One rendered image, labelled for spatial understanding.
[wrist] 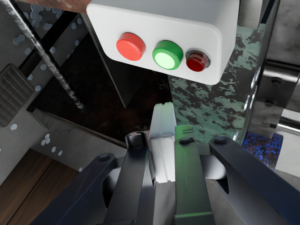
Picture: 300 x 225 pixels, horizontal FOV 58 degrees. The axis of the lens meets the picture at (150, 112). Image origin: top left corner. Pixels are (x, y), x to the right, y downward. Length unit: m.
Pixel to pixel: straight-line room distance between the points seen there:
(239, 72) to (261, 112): 0.24
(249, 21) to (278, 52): 0.20
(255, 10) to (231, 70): 0.14
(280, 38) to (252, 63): 0.10
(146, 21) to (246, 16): 0.11
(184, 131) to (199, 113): 0.38
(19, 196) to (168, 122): 0.81
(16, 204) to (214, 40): 0.82
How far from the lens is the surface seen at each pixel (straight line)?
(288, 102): 0.55
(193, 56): 0.24
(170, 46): 0.25
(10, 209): 0.95
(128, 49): 0.27
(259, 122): 0.69
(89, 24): 0.59
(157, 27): 0.25
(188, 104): 0.54
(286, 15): 0.46
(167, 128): 0.16
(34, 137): 1.01
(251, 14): 0.31
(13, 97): 0.69
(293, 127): 0.69
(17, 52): 0.88
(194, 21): 0.23
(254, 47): 0.38
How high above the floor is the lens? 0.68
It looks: 22 degrees down
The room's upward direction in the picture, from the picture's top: 108 degrees clockwise
